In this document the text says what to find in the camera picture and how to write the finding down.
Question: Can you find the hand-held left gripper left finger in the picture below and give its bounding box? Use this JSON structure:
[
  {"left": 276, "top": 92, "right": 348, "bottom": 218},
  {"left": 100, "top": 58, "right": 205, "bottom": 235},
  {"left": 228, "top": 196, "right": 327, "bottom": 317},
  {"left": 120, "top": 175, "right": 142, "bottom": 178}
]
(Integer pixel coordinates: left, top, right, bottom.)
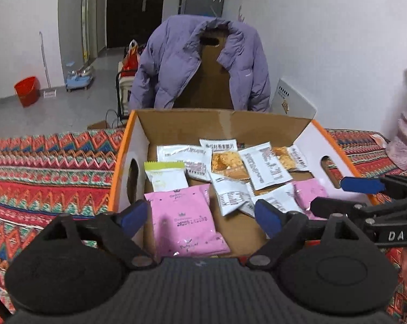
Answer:
[{"left": 35, "top": 200, "right": 157, "bottom": 271}]

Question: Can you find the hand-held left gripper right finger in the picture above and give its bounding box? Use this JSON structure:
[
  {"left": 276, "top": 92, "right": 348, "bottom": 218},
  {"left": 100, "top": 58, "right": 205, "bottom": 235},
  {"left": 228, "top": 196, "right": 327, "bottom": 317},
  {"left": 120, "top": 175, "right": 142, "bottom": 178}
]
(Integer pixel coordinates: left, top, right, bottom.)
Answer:
[{"left": 246, "top": 199, "right": 366, "bottom": 271}]

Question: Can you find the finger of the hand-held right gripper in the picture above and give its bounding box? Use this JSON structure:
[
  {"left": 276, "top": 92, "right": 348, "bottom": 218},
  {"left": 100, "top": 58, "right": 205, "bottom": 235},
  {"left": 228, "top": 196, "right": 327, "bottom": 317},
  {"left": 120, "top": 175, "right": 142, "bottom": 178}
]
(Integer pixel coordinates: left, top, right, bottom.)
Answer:
[
  {"left": 341, "top": 174, "right": 407, "bottom": 197},
  {"left": 311, "top": 197, "right": 407, "bottom": 225}
]

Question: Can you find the white cracker snack packet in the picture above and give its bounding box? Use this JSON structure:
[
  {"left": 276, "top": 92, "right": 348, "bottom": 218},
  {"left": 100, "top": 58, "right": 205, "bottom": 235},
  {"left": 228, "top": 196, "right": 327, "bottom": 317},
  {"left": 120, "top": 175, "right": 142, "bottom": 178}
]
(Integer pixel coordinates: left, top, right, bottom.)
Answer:
[
  {"left": 208, "top": 172, "right": 255, "bottom": 217},
  {"left": 247, "top": 182, "right": 304, "bottom": 217},
  {"left": 156, "top": 145, "right": 213, "bottom": 176},
  {"left": 239, "top": 142, "right": 292, "bottom": 191},
  {"left": 199, "top": 138, "right": 238, "bottom": 158},
  {"left": 273, "top": 145, "right": 308, "bottom": 171}
]

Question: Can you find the small pink snack packet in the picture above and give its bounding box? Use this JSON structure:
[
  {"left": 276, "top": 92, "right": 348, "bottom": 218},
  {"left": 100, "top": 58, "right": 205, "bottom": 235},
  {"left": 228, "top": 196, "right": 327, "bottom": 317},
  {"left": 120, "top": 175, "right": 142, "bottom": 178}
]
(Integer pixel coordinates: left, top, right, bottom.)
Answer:
[{"left": 293, "top": 179, "right": 330, "bottom": 221}]

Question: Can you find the lime green long snack packet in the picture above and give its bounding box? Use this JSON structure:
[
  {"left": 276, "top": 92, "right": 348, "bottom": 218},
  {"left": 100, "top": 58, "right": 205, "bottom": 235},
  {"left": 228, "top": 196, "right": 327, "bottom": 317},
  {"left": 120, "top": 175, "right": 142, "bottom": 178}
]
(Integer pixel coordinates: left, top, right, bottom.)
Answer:
[{"left": 144, "top": 161, "right": 189, "bottom": 194}]

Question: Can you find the large pink snack packet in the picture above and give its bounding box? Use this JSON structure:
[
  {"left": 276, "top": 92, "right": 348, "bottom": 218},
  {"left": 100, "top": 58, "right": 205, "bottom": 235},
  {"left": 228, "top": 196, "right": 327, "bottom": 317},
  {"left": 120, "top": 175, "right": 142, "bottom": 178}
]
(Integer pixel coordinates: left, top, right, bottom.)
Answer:
[{"left": 144, "top": 184, "right": 231, "bottom": 259}]

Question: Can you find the orange cracker snack packet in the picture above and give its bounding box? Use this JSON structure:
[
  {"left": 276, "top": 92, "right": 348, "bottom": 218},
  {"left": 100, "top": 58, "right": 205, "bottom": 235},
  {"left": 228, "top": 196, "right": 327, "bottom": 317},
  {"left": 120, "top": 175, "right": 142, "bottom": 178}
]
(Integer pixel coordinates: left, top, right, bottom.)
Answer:
[{"left": 210, "top": 152, "right": 252, "bottom": 180}]

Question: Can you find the red cardboard box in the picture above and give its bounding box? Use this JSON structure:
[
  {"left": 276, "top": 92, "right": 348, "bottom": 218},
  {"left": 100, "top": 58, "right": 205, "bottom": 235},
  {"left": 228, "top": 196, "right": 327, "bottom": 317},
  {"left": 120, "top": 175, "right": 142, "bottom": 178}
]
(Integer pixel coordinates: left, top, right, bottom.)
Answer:
[{"left": 108, "top": 109, "right": 381, "bottom": 260}]

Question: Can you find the patterned red tablecloth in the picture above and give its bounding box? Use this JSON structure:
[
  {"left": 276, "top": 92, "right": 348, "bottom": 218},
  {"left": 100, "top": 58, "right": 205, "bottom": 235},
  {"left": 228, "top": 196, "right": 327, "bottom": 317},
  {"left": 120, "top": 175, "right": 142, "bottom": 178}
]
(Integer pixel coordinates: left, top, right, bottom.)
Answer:
[{"left": 0, "top": 128, "right": 407, "bottom": 324}]

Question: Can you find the white flat box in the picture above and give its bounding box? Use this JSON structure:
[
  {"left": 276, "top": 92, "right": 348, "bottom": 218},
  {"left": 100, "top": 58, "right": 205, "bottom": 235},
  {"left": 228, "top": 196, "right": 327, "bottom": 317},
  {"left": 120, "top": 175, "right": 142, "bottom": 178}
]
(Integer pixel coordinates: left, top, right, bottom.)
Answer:
[{"left": 270, "top": 77, "right": 318, "bottom": 121}]

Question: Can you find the brown chair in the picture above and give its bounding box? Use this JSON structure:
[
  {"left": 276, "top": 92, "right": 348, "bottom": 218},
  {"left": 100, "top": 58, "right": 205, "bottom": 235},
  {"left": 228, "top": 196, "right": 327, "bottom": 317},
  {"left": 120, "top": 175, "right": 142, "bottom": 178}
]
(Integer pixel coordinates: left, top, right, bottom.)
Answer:
[{"left": 171, "top": 29, "right": 237, "bottom": 110}]

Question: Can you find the blue stand with bowls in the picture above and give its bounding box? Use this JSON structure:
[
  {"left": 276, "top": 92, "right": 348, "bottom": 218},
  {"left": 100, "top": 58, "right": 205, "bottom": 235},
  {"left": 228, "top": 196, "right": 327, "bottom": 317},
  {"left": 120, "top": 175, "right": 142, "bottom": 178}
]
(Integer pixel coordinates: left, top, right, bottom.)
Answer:
[{"left": 65, "top": 61, "right": 95, "bottom": 92}]

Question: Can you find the purple puffer jacket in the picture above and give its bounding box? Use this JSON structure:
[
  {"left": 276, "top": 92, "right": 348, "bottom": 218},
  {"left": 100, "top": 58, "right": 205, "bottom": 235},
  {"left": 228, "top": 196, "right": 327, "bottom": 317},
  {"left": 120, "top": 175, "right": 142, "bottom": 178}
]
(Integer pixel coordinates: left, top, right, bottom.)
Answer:
[{"left": 128, "top": 15, "right": 272, "bottom": 113}]

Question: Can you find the red plastic bag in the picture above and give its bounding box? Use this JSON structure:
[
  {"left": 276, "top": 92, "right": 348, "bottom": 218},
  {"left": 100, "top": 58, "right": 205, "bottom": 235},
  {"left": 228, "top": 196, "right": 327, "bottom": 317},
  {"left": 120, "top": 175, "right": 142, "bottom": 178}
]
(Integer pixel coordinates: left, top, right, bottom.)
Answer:
[{"left": 120, "top": 39, "right": 140, "bottom": 77}]

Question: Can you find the red bucket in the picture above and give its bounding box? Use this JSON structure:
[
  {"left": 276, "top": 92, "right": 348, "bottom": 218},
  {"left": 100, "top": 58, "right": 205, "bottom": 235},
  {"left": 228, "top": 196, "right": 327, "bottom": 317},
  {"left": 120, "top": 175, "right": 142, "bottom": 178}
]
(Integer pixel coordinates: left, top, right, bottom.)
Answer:
[{"left": 14, "top": 76, "right": 41, "bottom": 108}]

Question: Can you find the dark entrance door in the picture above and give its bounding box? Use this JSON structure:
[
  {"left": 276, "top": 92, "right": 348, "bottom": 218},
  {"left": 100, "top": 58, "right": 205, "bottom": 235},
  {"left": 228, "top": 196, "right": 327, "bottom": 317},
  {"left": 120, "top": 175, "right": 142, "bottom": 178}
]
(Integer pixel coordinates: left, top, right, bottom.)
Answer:
[{"left": 106, "top": 0, "right": 167, "bottom": 50}]

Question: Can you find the white framed glass door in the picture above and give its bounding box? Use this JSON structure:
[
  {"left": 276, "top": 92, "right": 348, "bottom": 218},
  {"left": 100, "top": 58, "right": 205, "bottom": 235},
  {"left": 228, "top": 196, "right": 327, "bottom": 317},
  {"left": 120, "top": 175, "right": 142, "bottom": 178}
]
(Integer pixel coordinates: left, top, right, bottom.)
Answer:
[{"left": 81, "top": 0, "right": 98, "bottom": 62}]

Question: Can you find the white cart with black frame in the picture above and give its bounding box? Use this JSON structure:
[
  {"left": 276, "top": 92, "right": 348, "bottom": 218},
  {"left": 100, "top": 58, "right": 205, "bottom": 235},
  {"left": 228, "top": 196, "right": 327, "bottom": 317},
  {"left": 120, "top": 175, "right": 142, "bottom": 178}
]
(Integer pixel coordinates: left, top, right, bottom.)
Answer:
[{"left": 115, "top": 72, "right": 134, "bottom": 119}]

